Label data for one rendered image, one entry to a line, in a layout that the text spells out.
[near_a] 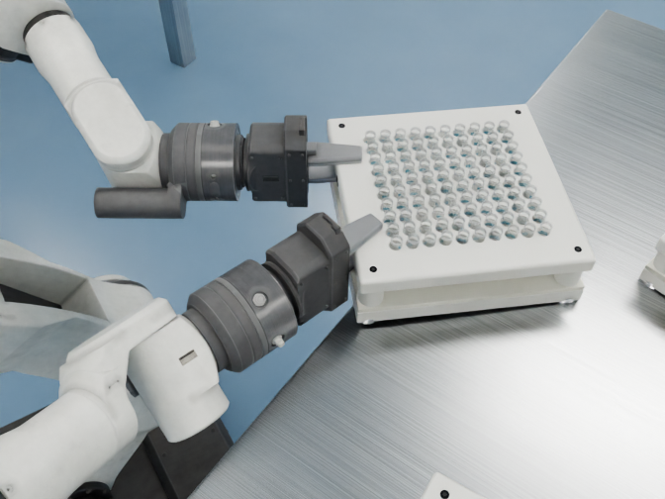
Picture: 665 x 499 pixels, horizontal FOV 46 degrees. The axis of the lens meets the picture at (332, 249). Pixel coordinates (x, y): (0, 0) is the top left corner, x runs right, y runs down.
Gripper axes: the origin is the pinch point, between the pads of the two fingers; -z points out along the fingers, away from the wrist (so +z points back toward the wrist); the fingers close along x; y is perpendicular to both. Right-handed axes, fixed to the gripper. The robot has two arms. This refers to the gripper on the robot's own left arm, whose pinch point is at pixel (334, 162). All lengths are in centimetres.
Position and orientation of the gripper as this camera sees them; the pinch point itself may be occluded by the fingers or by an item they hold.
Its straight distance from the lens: 89.0
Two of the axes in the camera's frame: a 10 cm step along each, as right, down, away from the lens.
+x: -0.1, 6.3, 7.8
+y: 0.0, 7.8, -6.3
